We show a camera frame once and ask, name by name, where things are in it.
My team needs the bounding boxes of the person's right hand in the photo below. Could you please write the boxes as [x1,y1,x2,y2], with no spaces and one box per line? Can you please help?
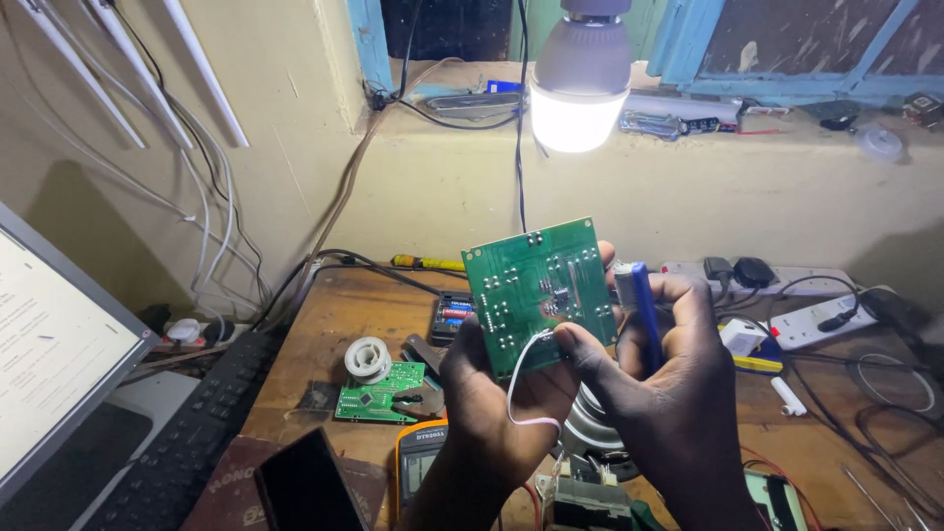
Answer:
[553,271,740,510]

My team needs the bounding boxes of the person's left hand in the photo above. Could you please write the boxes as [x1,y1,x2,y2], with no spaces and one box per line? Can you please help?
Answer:
[441,239,618,489]

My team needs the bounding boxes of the blue toothbrush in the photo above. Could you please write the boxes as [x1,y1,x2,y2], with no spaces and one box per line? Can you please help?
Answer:
[613,261,666,379]

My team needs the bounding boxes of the large green circuit board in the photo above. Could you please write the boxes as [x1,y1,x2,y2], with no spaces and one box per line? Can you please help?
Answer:
[461,216,619,381]

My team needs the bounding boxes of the white charger cube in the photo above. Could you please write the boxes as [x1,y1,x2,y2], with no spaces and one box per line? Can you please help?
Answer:
[718,318,769,359]

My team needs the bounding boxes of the yellow and blue box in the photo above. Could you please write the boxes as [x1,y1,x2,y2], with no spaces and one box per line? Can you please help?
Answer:
[729,347,786,376]

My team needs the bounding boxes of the metal pliers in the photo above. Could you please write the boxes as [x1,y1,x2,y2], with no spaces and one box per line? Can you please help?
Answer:
[391,333,448,421]

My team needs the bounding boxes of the silver round metal part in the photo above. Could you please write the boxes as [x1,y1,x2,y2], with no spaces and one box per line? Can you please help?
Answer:
[557,380,644,484]

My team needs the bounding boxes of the orange digital multimeter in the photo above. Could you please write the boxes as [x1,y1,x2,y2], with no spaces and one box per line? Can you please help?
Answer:
[394,419,451,526]

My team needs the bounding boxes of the white plastic cylinder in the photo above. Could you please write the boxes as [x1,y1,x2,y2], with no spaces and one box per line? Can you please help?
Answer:
[770,375,809,418]

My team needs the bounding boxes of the black battery holder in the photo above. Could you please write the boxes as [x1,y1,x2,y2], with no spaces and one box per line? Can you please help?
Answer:
[431,291,476,348]

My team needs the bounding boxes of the metal transformer block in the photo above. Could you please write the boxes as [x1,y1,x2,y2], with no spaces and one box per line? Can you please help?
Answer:
[534,456,637,531]

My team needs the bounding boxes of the small black plug adapter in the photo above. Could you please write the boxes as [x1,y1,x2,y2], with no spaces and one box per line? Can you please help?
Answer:
[703,256,736,287]

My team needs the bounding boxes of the small green circuit board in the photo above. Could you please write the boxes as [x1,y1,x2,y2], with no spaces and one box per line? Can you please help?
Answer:
[334,360,427,425]

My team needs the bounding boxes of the large black plug adapter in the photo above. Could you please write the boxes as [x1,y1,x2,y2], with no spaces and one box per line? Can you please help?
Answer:
[733,256,777,290]

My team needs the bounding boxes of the white green device casing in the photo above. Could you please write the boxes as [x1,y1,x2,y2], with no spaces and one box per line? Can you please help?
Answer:
[743,468,810,531]

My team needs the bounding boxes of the white solder spool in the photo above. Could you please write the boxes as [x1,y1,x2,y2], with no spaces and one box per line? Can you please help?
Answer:
[344,336,393,386]

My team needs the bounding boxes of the short white power strip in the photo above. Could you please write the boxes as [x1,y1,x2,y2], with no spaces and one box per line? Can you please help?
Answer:
[769,285,899,352]

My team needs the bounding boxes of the long white power strip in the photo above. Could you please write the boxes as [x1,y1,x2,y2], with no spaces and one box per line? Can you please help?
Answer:
[661,260,858,298]

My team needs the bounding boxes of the black smartphone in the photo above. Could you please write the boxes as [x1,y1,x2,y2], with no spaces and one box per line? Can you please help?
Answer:
[254,426,372,531]

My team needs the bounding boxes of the silver metal tool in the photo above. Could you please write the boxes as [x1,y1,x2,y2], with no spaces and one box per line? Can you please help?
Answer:
[619,109,722,143]

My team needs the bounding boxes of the grey flat oval device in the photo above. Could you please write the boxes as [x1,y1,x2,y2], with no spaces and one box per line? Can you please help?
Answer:
[425,90,526,122]

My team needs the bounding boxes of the clear round plastic lid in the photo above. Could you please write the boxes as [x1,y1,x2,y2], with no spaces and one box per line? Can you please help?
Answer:
[854,124,906,164]

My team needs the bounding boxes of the lit white LED bulb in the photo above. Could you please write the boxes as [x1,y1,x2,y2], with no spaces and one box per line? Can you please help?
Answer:
[529,0,635,154]

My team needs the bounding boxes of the black keyboard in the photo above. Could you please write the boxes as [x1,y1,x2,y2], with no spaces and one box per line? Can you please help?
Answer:
[77,330,285,531]

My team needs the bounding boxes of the blue window shutter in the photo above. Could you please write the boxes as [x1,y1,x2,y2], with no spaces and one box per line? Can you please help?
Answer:
[648,0,944,100]

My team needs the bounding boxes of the grey computer monitor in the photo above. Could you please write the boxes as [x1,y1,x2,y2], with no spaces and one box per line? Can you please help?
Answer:
[0,201,160,508]

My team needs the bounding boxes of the white looped wire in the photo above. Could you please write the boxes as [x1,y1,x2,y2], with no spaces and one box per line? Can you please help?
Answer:
[506,328,563,431]

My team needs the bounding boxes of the yellow handled screwdriver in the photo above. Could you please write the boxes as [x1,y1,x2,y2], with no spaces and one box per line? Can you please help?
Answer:
[391,254,467,274]

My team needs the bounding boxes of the black plug with cable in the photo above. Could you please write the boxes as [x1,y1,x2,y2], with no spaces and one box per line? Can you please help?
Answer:
[816,274,864,334]

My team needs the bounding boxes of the thin coiled wire loop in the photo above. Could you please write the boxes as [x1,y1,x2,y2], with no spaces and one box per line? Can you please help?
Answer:
[847,353,939,415]

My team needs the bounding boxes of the black hanging cable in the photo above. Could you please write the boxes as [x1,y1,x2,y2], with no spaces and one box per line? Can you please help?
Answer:
[513,0,532,236]

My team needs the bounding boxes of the brown cable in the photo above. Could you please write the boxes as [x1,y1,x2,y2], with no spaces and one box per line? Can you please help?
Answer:
[260,56,466,334]

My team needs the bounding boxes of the wall socket strip with plugs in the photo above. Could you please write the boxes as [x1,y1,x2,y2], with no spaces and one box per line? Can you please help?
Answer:
[137,304,253,354]

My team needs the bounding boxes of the blue window frame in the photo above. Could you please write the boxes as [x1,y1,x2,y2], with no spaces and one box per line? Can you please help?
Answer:
[345,0,396,95]

